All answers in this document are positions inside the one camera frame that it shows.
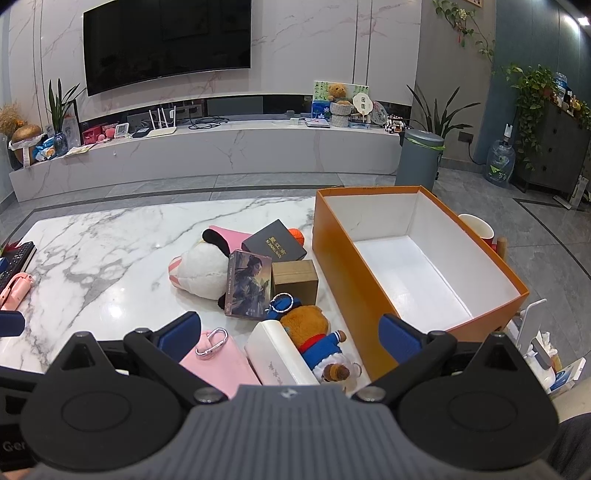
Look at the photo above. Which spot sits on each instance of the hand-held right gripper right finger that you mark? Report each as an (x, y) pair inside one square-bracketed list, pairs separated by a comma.
[(399, 339)]

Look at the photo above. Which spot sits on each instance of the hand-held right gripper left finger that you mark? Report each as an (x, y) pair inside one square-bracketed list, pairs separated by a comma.
[(178, 338)]

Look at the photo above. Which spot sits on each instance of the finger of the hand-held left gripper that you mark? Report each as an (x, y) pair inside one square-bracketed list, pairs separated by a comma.
[(10, 324)]

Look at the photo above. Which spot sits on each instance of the panda plush toy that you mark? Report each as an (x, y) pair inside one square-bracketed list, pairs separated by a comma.
[(203, 272)]

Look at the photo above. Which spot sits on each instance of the orange cardboard box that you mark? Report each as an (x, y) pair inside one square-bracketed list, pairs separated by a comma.
[(341, 258)]

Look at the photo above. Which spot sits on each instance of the brown gift box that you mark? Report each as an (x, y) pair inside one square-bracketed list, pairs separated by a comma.
[(295, 284)]

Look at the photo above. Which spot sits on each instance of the orange crochet fruit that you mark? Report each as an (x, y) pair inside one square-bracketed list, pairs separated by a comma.
[(298, 236)]

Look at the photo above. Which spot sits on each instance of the pink plastic gadget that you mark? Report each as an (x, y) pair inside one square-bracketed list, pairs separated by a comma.
[(16, 290)]

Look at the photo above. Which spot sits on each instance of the silver carabiner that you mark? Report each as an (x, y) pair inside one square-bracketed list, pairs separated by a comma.
[(211, 344)]

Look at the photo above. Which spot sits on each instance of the pink pouch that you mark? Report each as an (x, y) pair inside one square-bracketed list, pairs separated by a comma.
[(226, 369)]

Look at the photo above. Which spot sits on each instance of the black keypad device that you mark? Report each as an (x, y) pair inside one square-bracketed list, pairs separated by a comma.
[(18, 258)]

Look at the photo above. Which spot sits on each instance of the illustrated card box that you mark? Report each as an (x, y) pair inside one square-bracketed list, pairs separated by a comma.
[(247, 286)]

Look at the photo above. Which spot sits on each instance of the white oblong box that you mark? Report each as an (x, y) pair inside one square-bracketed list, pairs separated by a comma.
[(272, 355)]

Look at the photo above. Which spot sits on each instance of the pink box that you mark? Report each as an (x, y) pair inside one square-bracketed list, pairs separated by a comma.
[(231, 237)]

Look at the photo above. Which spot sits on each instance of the white phone stand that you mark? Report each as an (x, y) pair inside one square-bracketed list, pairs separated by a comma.
[(531, 323)]

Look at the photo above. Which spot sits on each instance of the white and red mug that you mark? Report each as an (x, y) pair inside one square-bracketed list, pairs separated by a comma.
[(475, 228)]

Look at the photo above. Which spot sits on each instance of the black gift box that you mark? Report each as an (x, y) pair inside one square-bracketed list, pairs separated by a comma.
[(274, 242)]

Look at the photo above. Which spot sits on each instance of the grey trash bin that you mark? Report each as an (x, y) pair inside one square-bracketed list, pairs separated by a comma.
[(418, 161)]

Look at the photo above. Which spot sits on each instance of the blue snack bag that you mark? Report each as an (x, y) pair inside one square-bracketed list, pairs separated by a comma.
[(48, 147)]

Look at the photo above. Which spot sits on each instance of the marble television console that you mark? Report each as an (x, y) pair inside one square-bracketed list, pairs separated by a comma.
[(207, 154)]

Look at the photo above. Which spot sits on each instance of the golden mushroom ornament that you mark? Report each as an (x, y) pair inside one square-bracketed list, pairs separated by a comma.
[(25, 138)]

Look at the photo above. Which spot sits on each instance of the blue water bottle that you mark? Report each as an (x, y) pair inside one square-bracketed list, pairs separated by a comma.
[(497, 164)]

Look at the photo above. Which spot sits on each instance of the dried flower bunch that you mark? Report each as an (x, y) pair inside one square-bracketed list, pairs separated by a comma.
[(8, 120)]

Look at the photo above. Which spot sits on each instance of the person's dark clothing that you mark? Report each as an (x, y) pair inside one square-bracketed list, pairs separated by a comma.
[(575, 447)]

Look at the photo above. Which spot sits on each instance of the pink ornaments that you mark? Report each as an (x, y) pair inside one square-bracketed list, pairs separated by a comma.
[(97, 134)]

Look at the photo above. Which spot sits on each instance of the white router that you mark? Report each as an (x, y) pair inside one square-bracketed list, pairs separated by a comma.
[(161, 130)]

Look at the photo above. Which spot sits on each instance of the white desk clock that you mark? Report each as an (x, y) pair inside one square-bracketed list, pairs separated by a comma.
[(122, 130)]

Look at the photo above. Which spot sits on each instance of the potted plant with narrow leaves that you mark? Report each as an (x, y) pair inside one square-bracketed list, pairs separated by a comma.
[(60, 108)]

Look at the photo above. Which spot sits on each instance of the tall leafy floor plant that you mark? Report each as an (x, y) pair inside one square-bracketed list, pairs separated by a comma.
[(438, 115)]

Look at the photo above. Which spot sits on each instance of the grey laptop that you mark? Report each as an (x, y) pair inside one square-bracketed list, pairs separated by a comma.
[(317, 122)]

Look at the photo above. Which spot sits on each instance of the round paper fan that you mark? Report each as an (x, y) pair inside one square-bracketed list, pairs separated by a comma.
[(362, 104)]

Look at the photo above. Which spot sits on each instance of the dark grey cabinet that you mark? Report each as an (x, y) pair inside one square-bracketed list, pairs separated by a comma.
[(554, 147)]

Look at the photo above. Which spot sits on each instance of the ivy plant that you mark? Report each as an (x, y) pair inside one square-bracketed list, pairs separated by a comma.
[(531, 92)]

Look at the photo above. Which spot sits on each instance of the black television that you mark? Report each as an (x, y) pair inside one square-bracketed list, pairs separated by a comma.
[(166, 41)]

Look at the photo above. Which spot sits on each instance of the hanging vine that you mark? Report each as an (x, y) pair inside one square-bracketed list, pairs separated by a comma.
[(466, 25)]

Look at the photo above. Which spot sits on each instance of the wall picture frame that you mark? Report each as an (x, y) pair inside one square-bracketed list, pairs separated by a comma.
[(473, 2)]

